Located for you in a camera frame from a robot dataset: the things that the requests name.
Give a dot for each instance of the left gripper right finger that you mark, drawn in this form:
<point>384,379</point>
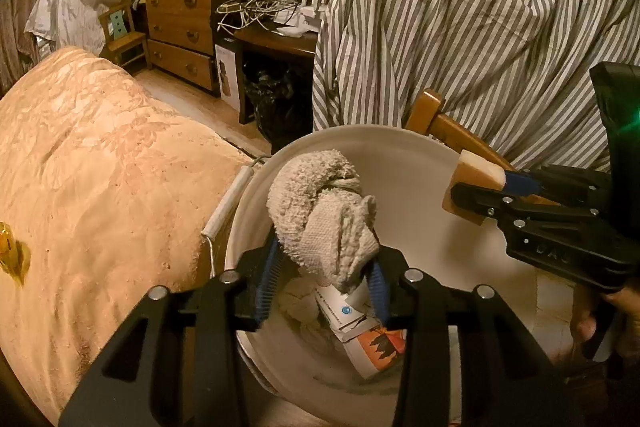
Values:
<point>385,279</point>

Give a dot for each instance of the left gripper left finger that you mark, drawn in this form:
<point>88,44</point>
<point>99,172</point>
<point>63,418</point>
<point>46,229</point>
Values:
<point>260,274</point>

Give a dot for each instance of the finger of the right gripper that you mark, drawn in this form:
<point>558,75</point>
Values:
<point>532,209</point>
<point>557,182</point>

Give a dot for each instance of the yellow sponge block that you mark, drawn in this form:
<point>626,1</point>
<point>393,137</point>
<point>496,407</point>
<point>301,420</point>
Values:
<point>475,186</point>

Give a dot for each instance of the white blue paper packet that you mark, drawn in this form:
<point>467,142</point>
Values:
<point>348,315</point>

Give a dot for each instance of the orange white paper carton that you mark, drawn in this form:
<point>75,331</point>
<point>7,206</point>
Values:
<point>374,351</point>

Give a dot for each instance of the person right hand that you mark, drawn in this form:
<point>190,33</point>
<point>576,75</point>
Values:
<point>604,323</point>

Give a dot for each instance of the tan bed cover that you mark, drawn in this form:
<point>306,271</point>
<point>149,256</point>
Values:
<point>109,190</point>

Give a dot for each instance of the striped cloth cover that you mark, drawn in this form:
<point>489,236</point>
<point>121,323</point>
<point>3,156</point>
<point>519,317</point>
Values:
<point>513,72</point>

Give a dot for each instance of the dark wooden side table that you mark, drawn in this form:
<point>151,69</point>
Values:
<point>277,80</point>

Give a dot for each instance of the yellow plastic wrapped item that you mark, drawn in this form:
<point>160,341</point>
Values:
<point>14,255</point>

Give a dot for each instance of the small wooden chair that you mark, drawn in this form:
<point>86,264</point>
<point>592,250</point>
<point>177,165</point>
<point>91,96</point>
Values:
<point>124,45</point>

